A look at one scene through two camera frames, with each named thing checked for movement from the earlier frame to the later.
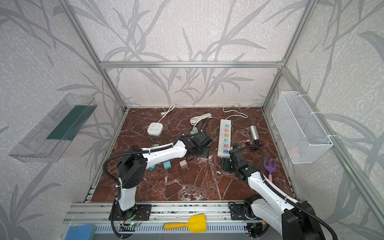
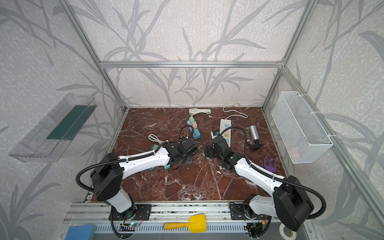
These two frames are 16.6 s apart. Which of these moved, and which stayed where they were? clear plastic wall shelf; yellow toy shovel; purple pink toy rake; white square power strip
Moved: white square power strip
Stayed: clear plastic wall shelf; purple pink toy rake; yellow toy shovel
